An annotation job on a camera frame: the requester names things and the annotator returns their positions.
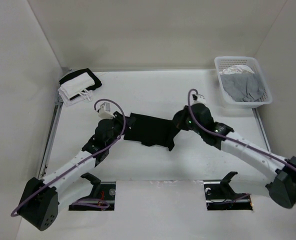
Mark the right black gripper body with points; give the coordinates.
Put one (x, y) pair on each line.
(196, 128)

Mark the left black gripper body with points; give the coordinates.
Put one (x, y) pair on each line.
(118, 130)

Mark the black tank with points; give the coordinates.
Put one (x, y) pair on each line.
(74, 73)
(151, 131)

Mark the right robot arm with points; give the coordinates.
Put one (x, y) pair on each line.
(280, 171)

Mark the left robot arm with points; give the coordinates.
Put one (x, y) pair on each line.
(40, 200)

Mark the bottom folded white tank top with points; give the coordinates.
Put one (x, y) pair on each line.
(81, 96)

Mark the folded white tank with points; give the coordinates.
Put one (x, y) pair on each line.
(77, 84)
(81, 96)

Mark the folded black tank top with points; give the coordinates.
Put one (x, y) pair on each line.
(74, 73)

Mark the grey tank top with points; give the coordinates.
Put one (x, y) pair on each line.
(243, 87)

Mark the white tank top in basket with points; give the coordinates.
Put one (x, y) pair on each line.
(236, 69)

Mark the white plastic basket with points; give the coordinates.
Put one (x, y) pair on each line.
(223, 62)

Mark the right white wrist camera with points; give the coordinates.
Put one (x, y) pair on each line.
(199, 99)

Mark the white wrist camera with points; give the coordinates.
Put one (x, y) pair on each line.
(104, 111)
(199, 99)

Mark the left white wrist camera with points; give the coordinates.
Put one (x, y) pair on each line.
(104, 111)

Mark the left metal table rail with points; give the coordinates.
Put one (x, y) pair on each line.
(58, 105)

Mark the metal table rail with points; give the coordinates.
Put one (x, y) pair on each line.
(261, 128)
(58, 105)

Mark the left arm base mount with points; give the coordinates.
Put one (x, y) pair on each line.
(97, 195)

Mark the right metal table rail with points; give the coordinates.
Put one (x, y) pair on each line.
(261, 128)

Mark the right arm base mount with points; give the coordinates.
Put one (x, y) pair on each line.
(220, 196)

